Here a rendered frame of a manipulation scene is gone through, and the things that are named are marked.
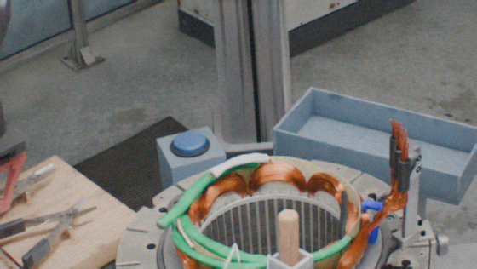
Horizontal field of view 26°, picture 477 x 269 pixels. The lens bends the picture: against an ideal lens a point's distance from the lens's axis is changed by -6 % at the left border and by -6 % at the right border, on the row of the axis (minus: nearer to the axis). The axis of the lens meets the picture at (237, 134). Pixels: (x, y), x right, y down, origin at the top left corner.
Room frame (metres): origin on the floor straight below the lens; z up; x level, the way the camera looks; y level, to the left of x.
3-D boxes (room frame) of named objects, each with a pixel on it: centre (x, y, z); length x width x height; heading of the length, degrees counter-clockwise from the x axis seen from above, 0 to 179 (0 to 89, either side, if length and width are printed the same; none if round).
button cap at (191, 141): (1.12, 0.06, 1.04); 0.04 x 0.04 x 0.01
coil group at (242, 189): (0.90, 0.02, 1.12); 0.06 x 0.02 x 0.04; 133
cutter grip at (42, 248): (0.86, 0.22, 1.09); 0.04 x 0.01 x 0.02; 145
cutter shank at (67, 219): (0.91, 0.20, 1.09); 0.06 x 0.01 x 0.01; 154
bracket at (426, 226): (0.84, -0.18, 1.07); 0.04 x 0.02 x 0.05; 1
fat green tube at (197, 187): (0.87, 0.04, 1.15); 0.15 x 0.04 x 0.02; 133
